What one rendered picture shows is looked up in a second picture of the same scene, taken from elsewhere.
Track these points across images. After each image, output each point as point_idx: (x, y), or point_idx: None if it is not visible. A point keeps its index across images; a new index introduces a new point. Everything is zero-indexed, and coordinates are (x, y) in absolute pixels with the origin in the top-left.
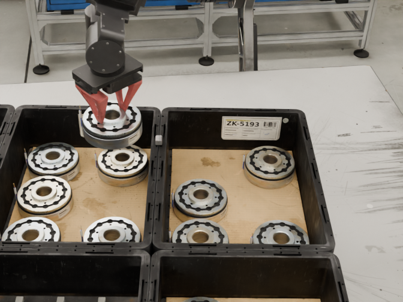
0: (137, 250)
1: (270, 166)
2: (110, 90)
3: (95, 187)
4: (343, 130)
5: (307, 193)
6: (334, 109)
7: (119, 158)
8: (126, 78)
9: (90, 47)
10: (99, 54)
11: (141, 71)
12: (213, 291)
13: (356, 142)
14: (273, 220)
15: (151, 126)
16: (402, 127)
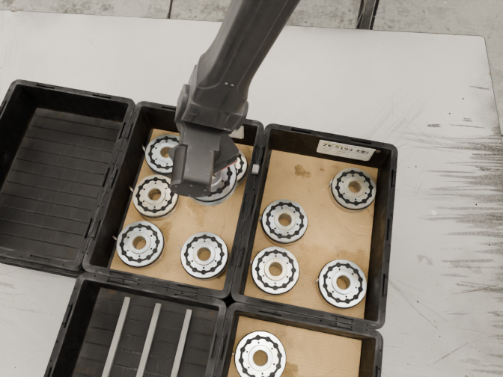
0: (217, 299)
1: (352, 196)
2: None
3: None
4: (434, 119)
5: (377, 238)
6: (433, 92)
7: None
8: (219, 166)
9: (173, 185)
10: (183, 188)
11: (236, 155)
12: (277, 322)
13: (442, 137)
14: (341, 259)
15: (254, 134)
16: (491, 123)
